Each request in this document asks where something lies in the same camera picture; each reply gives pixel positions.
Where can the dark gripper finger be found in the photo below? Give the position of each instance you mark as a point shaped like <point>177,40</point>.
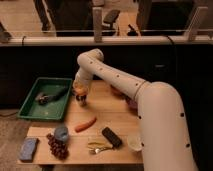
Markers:
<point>81,100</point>

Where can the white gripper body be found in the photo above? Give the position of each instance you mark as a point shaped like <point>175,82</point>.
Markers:
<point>80,89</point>

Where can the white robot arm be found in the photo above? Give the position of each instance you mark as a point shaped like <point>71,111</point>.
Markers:
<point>163,126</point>

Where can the metal cup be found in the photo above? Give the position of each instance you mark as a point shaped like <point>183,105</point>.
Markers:
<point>61,133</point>

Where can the orange carrot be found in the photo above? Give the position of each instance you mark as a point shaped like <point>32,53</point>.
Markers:
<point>85,126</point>

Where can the green plastic tray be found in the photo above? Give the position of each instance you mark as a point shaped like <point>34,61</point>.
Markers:
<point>52,111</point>

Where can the dark tool in tray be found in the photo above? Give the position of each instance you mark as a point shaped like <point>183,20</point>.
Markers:
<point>43,99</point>

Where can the yellow green utensil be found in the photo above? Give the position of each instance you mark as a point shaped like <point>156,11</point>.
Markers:
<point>96,145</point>

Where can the black rectangular bar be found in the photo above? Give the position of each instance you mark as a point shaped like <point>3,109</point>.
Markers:
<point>111,137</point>

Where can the dark red grape bunch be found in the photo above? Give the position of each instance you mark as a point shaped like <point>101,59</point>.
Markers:
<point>57,148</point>

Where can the white bowl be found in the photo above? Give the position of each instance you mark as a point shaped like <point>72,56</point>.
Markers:
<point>133,142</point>

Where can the blue sponge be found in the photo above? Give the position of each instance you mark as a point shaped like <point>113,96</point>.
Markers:
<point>28,149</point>

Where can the black office chair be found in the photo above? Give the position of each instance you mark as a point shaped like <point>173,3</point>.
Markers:
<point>110,19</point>

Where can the white horizontal rail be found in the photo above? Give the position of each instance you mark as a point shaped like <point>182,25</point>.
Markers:
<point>106,41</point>

